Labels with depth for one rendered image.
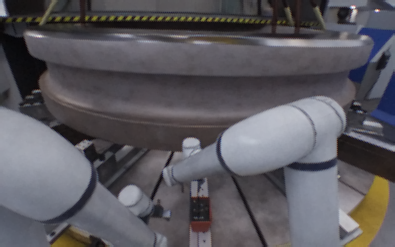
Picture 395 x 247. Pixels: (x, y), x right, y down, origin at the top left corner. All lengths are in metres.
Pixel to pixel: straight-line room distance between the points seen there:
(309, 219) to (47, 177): 0.51
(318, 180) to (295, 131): 0.15
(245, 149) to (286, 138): 0.07
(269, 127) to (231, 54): 1.08
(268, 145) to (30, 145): 0.36
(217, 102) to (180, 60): 0.48
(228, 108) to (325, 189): 1.26
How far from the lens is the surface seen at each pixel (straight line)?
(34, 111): 3.88
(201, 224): 1.33
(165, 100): 1.67
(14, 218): 0.50
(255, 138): 0.38
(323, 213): 0.55
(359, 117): 3.95
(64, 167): 0.33
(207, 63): 1.40
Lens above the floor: 1.89
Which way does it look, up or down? 29 degrees down
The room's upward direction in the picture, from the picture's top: 2 degrees clockwise
